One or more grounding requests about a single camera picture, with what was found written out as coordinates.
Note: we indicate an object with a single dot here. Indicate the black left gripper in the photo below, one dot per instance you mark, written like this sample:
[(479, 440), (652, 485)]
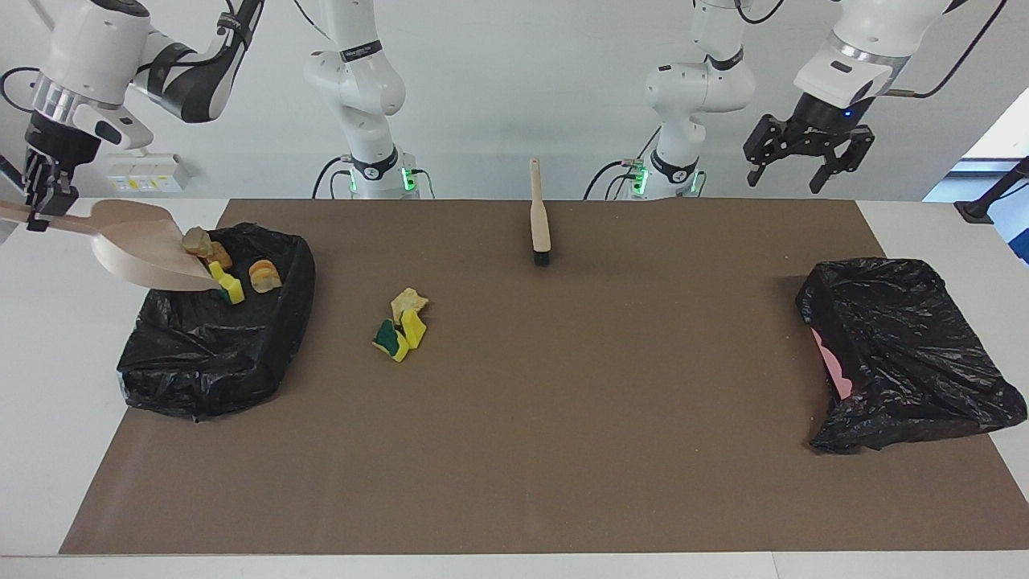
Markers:
[(820, 129)]

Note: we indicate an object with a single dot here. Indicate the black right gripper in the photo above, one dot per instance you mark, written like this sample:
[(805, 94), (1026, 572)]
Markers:
[(52, 145)]

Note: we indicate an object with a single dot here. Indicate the beige plastic dustpan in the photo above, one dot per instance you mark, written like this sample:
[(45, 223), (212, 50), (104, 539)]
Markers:
[(137, 241)]

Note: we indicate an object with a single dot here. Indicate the pale foam chunk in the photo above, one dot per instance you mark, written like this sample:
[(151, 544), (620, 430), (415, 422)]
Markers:
[(197, 241)]

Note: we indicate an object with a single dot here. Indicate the brown oval toy bread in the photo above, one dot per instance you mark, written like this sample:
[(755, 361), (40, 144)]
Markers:
[(222, 257)]

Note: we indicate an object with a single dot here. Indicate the yellow notched sponge piece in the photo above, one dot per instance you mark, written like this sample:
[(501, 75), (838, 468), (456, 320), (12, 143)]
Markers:
[(231, 288)]

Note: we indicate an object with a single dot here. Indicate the beige foam chunk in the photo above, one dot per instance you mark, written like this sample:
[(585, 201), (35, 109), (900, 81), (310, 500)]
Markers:
[(265, 276), (408, 301)]

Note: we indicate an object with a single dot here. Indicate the beige hand brush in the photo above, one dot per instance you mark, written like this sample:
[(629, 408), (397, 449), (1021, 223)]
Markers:
[(540, 229)]

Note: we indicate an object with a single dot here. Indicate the black bag lined pink bin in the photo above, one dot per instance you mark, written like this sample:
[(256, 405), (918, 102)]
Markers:
[(908, 346)]

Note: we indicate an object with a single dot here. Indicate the yellow and green sponge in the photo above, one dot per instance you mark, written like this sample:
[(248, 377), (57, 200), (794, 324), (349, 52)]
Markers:
[(391, 341)]

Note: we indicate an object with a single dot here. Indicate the small yellow sponge wedge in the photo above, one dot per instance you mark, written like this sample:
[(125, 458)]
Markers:
[(415, 328)]

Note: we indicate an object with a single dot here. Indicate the brown table mat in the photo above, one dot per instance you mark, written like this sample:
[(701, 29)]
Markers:
[(514, 498)]

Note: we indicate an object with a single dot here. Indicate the black clamp mount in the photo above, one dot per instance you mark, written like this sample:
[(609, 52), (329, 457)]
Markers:
[(977, 211), (8, 169)]

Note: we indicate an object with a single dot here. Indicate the white wall power outlet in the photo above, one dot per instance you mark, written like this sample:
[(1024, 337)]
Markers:
[(161, 173)]

